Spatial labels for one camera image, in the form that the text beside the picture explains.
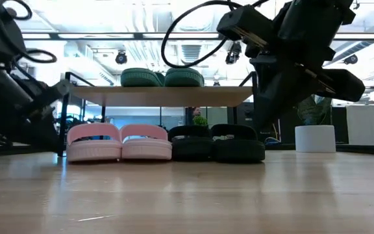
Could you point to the succulent plant in white pot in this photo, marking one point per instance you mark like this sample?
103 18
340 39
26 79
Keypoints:
315 139

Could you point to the small green background plant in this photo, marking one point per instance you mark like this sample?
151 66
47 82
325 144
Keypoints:
200 121

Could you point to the wooden shelf with black frame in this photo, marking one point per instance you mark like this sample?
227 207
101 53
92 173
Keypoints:
161 96

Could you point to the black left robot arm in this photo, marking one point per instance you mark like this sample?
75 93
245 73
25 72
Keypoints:
5 107

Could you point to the black aluminium table frame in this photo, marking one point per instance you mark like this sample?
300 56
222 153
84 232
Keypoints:
362 149

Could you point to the black rubber slide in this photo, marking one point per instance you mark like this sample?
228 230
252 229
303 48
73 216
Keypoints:
239 151
190 149

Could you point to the green rubber slide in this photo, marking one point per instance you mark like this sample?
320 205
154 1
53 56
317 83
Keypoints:
184 78
140 78

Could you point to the pink rubber slide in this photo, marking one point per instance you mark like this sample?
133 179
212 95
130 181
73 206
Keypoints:
146 148
93 149

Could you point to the person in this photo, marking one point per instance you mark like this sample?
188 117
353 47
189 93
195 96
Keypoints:
196 112

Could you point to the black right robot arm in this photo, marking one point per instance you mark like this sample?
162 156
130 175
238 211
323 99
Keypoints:
310 26

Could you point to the black ceiling spotlight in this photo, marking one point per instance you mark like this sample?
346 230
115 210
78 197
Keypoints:
351 59
121 58
233 52

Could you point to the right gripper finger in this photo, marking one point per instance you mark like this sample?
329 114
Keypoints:
289 94
263 91

